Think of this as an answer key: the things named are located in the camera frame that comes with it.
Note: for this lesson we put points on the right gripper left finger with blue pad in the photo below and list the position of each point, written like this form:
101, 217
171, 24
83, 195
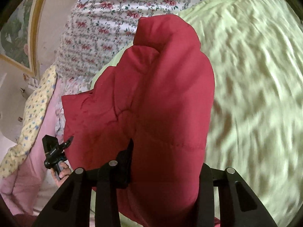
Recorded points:
70, 205

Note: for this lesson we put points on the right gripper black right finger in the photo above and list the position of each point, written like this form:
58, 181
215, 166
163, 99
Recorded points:
239, 205

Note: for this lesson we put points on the red quilted puffer jacket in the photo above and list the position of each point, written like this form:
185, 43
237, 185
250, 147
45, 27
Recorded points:
160, 96

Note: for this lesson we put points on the person's left hand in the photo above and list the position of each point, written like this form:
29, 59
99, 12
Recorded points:
64, 174

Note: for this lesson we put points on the yellow floral pillow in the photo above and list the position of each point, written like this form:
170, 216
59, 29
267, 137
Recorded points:
34, 113

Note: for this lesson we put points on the pink blanket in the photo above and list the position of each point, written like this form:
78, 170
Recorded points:
19, 190

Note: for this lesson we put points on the large-flower pale bedding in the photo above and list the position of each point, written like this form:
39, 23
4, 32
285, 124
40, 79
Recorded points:
68, 86

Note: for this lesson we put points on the light green bed sheet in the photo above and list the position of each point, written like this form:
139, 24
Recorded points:
255, 49

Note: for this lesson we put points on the rose floral white duvet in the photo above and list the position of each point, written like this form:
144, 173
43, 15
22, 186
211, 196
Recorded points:
96, 30

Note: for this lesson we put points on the gold framed wall picture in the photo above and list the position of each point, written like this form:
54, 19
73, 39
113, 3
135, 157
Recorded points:
19, 34

